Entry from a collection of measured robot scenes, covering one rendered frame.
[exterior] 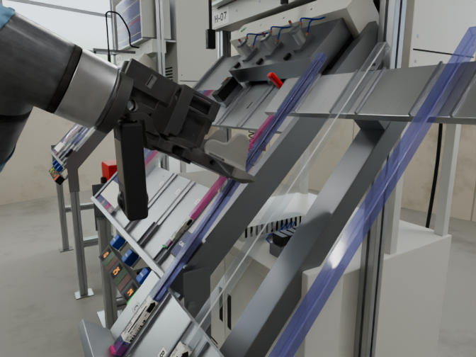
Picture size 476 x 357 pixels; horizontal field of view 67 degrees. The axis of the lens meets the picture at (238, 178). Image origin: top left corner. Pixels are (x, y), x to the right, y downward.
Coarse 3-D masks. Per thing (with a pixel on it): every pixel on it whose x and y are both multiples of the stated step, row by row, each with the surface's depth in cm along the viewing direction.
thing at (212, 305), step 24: (384, 48) 44; (360, 72) 44; (336, 120) 42; (312, 144) 42; (288, 192) 40; (264, 216) 40; (240, 264) 39; (216, 288) 39; (216, 312) 38; (192, 336) 37
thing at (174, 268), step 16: (320, 64) 53; (304, 80) 52; (288, 96) 53; (288, 112) 52; (272, 128) 51; (256, 144) 51; (224, 192) 49; (208, 224) 48; (192, 240) 48; (176, 256) 48; (176, 272) 47; (160, 288) 46
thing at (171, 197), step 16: (160, 176) 100; (176, 176) 93; (160, 192) 93; (176, 192) 87; (192, 192) 83; (160, 208) 87; (176, 208) 82; (192, 208) 78; (208, 208) 74; (128, 224) 91; (144, 224) 87; (160, 224) 82; (176, 224) 78; (192, 224) 74; (144, 240) 80; (160, 240) 77; (176, 240) 72; (160, 256) 73
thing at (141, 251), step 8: (96, 200) 113; (104, 208) 105; (112, 216) 98; (120, 224) 95; (120, 232) 87; (128, 232) 89; (128, 240) 82; (136, 248) 77; (144, 256) 72; (152, 264) 69; (160, 272) 65
